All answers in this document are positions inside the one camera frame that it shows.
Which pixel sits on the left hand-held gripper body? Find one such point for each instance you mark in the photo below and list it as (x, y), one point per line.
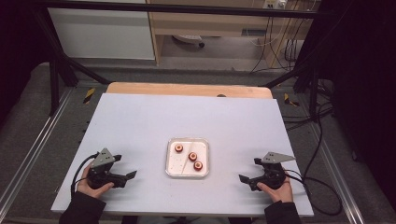
(102, 158)

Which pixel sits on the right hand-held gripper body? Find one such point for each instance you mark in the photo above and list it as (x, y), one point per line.
(272, 174)

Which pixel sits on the person's right hand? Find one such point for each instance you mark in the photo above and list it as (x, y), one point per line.
(282, 194)

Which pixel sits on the person's left hand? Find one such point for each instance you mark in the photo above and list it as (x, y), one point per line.
(90, 190)

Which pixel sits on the white table board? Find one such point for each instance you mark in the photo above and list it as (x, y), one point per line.
(155, 124)

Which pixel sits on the yellow black floor tape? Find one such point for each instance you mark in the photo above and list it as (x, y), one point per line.
(89, 95)
(289, 100)

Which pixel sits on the wooden table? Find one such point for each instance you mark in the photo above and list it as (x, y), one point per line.
(186, 89)

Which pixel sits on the white cabinet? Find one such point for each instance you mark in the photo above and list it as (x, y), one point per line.
(99, 34)

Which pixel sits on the white chair base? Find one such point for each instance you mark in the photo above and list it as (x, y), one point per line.
(190, 39)

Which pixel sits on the light wooden desk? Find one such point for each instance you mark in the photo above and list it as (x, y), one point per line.
(199, 25)

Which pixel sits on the white power strip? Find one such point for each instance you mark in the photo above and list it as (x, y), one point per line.
(274, 3)

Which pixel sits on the aluminium floor rail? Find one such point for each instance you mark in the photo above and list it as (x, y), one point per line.
(333, 161)
(34, 146)

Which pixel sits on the black metal frame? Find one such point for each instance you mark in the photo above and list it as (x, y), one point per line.
(174, 8)

